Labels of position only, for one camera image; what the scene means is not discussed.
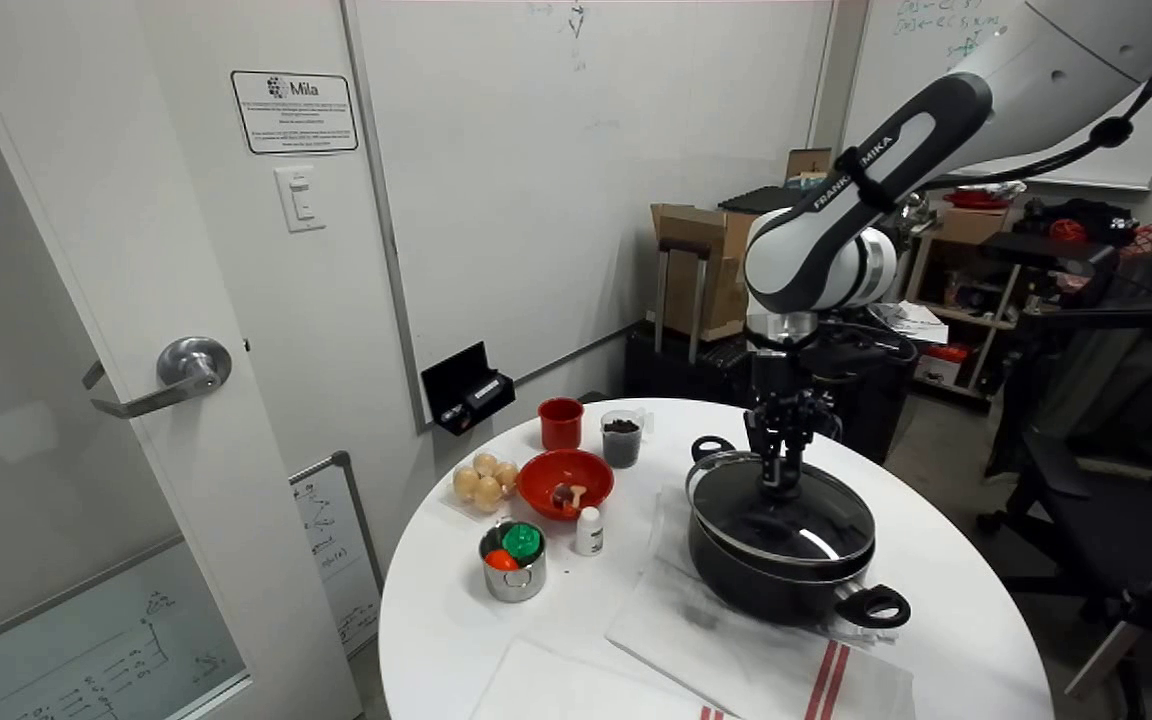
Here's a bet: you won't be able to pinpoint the white light switch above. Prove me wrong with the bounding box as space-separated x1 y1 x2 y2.
272 158 332 236

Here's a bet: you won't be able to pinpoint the metal cup green red contents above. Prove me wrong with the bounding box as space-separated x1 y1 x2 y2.
477 514 551 608

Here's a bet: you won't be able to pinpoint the black office chair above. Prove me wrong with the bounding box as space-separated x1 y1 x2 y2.
979 244 1152 720

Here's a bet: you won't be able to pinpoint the wooden shelf unit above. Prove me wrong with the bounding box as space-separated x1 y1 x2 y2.
899 184 1146 404

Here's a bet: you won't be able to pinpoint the framed poster on glass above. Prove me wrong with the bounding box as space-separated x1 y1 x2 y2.
287 449 386 656

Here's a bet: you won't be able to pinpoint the black pot two handles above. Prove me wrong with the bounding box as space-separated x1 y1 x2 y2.
678 431 916 632

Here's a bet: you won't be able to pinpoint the whiteboard with green writing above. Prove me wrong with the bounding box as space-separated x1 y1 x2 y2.
839 0 1152 195

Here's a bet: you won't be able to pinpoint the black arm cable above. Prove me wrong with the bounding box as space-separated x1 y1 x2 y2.
930 15 1152 193

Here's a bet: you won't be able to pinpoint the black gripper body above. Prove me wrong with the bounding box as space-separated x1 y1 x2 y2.
741 335 848 452

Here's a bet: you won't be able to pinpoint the silver door lever handle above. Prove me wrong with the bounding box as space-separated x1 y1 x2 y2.
78 332 235 419

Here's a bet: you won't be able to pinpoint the red mug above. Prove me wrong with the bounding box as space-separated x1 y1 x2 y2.
534 396 586 452

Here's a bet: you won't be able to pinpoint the small white bottle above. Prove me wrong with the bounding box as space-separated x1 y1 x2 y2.
567 504 606 560

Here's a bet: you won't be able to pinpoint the clear measuring cup dark contents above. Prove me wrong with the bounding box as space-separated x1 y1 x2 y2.
594 407 649 470

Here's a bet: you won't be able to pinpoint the glass lid black knob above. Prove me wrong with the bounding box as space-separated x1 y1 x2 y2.
685 452 880 573

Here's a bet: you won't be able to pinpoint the large cardboard box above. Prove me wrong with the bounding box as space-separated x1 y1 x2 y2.
649 199 759 347

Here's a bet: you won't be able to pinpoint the small cardboard box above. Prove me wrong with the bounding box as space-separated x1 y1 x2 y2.
782 144 839 184

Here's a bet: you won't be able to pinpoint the white door frosted glass panel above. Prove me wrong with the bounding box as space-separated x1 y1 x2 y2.
0 0 366 720

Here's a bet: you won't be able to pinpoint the Mila wall sign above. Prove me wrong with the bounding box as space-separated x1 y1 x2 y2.
227 66 365 158

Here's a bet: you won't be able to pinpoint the white towel red stripes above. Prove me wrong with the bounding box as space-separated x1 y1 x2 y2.
599 584 920 720

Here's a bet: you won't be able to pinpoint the large blank whiteboard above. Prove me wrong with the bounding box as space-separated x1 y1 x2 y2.
339 0 839 431

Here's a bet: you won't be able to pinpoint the red bowl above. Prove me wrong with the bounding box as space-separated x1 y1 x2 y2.
512 449 617 525

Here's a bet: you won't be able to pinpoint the black open case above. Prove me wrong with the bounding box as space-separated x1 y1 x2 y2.
414 338 518 441

